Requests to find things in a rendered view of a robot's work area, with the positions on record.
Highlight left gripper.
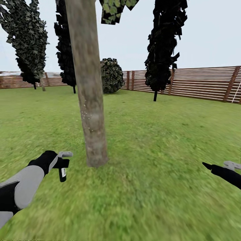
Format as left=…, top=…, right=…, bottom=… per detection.
left=52, top=158, right=70, bottom=169

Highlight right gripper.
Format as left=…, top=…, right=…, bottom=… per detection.
left=203, top=162, right=236, bottom=183

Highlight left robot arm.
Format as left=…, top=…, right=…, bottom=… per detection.
left=0, top=150, right=73, bottom=230

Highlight pesticide atomizer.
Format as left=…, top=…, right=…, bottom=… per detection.
left=59, top=168, right=66, bottom=182

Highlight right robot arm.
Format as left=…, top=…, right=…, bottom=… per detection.
left=203, top=161, right=241, bottom=190

